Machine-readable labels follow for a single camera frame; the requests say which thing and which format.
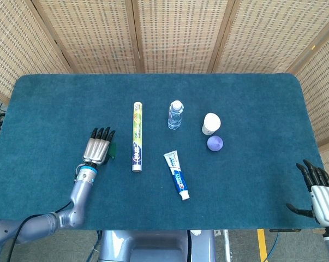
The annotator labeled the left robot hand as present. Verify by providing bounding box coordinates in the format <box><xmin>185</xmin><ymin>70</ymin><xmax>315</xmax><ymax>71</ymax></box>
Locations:
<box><xmin>82</xmin><ymin>126</ymin><xmax>116</xmax><ymax>168</ymax></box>

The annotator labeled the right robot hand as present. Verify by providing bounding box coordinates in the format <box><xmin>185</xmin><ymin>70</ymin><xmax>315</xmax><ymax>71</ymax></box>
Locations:
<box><xmin>285</xmin><ymin>159</ymin><xmax>329</xmax><ymax>227</ymax></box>

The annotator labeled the blue white toothpaste tube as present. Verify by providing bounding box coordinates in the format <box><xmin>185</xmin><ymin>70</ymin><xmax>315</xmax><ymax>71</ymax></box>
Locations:
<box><xmin>163</xmin><ymin>150</ymin><xmax>191</xmax><ymax>201</ymax></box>

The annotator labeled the clear water bottle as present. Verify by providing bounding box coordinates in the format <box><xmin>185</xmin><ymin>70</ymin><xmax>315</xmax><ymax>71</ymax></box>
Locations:
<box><xmin>168</xmin><ymin>100</ymin><xmax>184</xmax><ymax>130</ymax></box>

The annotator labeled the blue table cloth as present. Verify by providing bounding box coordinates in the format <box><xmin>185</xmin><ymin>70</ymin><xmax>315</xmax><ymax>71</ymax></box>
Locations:
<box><xmin>0</xmin><ymin>73</ymin><xmax>329</xmax><ymax>231</ymax></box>

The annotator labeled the grey robot torso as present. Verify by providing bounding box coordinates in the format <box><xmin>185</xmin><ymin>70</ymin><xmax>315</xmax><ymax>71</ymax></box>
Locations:
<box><xmin>97</xmin><ymin>230</ymin><xmax>217</xmax><ymax>262</ymax></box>

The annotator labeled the white pill bottle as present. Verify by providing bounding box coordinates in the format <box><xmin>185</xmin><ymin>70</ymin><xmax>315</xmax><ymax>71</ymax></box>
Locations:
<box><xmin>201</xmin><ymin>112</ymin><xmax>222</xmax><ymax>136</ymax></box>

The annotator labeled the purple ball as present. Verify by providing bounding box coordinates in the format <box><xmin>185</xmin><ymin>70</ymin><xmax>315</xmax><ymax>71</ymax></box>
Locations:
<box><xmin>207</xmin><ymin>135</ymin><xmax>224</xmax><ymax>152</ymax></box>

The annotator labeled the woven bamboo folding screen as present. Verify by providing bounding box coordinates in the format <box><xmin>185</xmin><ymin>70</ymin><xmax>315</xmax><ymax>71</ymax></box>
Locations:
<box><xmin>0</xmin><ymin>0</ymin><xmax>329</xmax><ymax>189</ymax></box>

